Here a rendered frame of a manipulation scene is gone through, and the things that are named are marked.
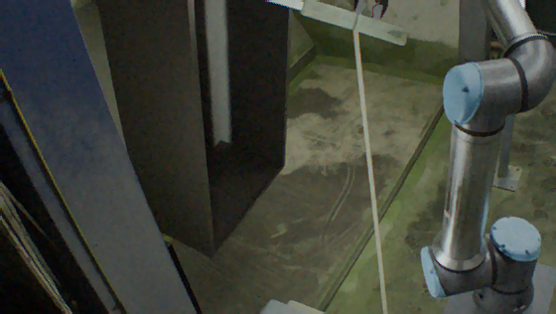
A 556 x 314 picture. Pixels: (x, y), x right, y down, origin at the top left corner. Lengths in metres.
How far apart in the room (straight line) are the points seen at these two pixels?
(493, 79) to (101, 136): 0.72
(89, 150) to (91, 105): 0.07
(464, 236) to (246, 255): 1.54
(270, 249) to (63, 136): 1.98
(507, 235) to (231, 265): 1.53
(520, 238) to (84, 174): 1.13
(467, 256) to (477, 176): 0.30
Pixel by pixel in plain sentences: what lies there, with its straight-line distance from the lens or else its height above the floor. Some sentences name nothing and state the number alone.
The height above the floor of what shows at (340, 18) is 1.40.
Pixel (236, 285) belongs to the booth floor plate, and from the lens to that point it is 2.59.
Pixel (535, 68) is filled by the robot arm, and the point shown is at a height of 1.48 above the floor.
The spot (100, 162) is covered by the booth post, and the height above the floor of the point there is 1.55.
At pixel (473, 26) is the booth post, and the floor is 0.49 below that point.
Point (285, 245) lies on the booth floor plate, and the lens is 2.70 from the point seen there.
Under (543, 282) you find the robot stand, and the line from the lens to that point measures 1.81.
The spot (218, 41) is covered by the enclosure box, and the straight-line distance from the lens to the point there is 2.28.
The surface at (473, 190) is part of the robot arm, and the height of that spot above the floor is 1.20.
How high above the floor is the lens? 2.03
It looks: 38 degrees down
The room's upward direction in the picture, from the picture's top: 11 degrees counter-clockwise
